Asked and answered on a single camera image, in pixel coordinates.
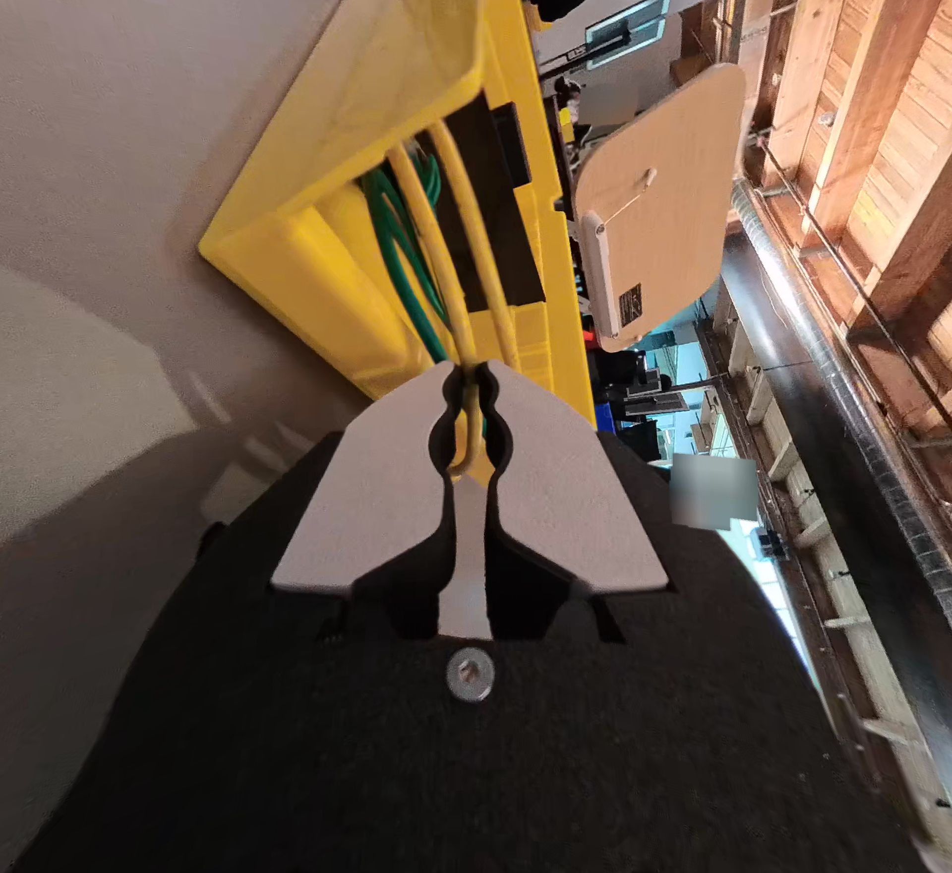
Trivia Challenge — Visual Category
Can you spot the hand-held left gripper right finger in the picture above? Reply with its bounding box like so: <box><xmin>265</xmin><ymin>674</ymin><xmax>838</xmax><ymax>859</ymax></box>
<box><xmin>476</xmin><ymin>360</ymin><xmax>670</xmax><ymax>640</ymax></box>

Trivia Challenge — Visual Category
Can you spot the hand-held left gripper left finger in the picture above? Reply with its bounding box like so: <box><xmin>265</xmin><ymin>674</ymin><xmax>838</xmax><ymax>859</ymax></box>
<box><xmin>270</xmin><ymin>360</ymin><xmax>458</xmax><ymax>640</ymax></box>

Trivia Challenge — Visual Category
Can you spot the yellow ethernet cable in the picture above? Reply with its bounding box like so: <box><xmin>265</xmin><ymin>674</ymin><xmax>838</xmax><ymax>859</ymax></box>
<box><xmin>387</xmin><ymin>120</ymin><xmax>522</xmax><ymax>476</ymax></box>

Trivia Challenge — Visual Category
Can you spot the yellow plastic bin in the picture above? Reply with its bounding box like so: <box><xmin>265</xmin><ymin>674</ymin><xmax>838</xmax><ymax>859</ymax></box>
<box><xmin>197</xmin><ymin>0</ymin><xmax>599</xmax><ymax>483</ymax></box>

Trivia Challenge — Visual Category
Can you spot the light wooden table panel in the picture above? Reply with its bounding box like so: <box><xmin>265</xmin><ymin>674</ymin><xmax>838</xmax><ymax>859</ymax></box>
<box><xmin>571</xmin><ymin>62</ymin><xmax>747</xmax><ymax>355</ymax></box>

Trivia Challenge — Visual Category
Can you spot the green ethernet cable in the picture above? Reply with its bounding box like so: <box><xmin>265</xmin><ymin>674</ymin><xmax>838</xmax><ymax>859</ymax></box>
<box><xmin>360</xmin><ymin>151</ymin><xmax>455</xmax><ymax>364</ymax></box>

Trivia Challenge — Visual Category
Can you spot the silver ventilation duct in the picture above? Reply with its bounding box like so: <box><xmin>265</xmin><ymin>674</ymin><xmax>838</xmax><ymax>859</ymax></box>
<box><xmin>729</xmin><ymin>177</ymin><xmax>952</xmax><ymax>623</ymax></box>

